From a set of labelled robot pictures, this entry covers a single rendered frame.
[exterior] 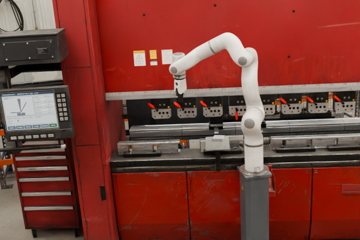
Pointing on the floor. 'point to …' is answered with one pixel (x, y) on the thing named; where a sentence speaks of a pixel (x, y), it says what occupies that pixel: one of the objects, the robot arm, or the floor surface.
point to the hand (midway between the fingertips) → (180, 98)
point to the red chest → (48, 186)
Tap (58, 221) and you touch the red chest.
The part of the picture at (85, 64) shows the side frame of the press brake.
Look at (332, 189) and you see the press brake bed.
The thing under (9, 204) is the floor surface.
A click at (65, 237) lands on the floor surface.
